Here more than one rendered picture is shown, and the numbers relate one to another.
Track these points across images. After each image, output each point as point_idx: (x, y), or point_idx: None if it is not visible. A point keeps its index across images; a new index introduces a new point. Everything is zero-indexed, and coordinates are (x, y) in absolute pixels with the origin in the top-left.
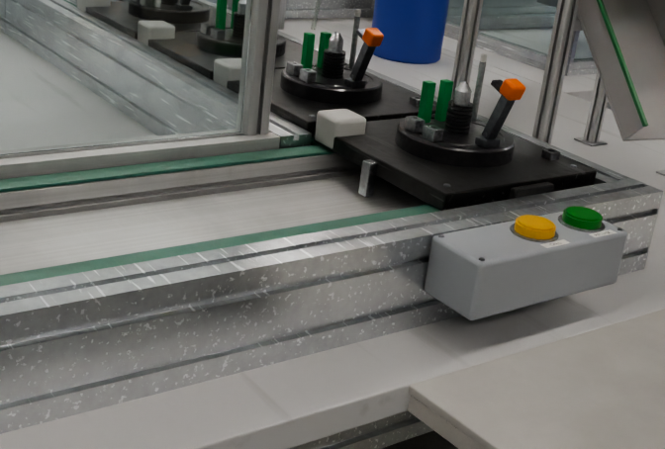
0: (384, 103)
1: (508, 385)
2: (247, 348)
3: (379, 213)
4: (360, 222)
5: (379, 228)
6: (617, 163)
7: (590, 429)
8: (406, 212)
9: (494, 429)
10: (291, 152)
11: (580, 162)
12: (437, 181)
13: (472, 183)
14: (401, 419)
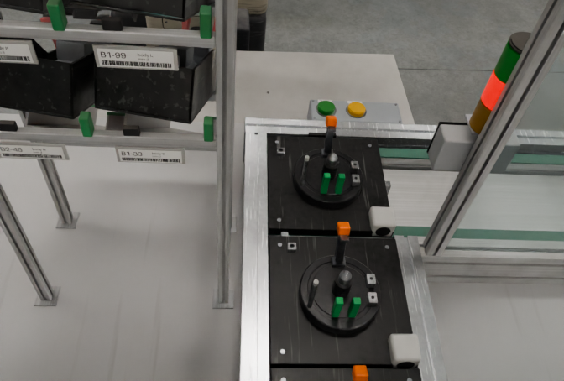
0: (315, 258)
1: None
2: None
3: (404, 156)
4: (418, 153)
5: (422, 133)
6: (85, 252)
7: (372, 95)
8: (390, 153)
9: (403, 106)
10: (412, 229)
11: (253, 154)
12: (370, 150)
13: (354, 143)
14: None
